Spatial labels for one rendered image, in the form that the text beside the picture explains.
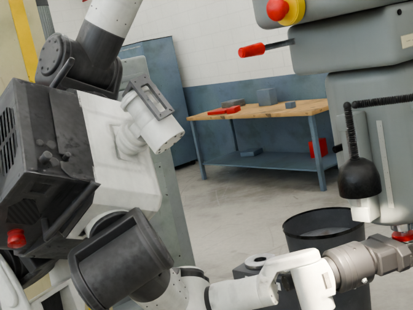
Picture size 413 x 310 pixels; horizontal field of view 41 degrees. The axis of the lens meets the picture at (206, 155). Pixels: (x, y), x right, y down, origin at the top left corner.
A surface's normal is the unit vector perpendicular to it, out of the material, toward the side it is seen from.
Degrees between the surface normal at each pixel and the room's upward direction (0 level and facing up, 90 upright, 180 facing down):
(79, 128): 58
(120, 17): 116
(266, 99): 90
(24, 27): 90
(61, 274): 90
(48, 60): 63
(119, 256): 52
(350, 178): 72
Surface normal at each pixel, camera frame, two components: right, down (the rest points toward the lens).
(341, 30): -0.76, 0.27
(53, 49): -0.68, -0.19
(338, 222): -0.53, 0.20
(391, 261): 0.35, 0.11
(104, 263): -0.18, -0.44
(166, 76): 0.62, 0.02
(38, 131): 0.61, -0.57
